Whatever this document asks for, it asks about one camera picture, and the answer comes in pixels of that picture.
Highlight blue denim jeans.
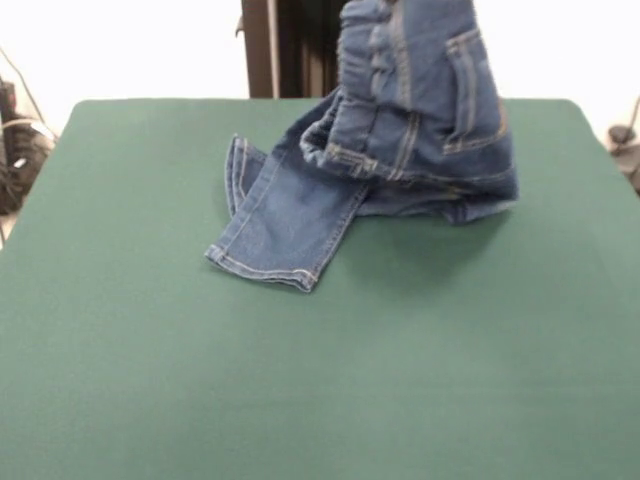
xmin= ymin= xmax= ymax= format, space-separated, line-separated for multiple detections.
xmin=203 ymin=0 xmax=522 ymax=296

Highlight dark green table cloth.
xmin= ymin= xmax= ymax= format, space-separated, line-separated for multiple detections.
xmin=0 ymin=96 xmax=640 ymax=480

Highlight black upright stand column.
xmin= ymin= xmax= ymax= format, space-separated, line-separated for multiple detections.
xmin=233 ymin=0 xmax=351 ymax=100

